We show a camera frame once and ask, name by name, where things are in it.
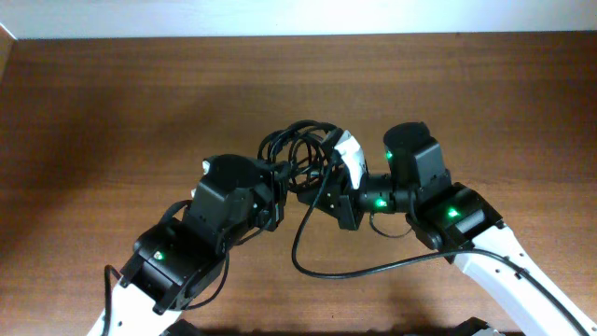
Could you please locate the black gold-plug USB cable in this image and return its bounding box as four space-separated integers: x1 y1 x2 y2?
257 119 344 192

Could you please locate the black silver-plug USB cable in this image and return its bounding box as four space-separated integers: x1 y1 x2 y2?
279 133 337 188

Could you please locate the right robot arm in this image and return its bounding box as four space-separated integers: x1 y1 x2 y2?
298 122 596 335

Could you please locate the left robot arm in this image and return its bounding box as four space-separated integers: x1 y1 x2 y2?
90 154 290 335

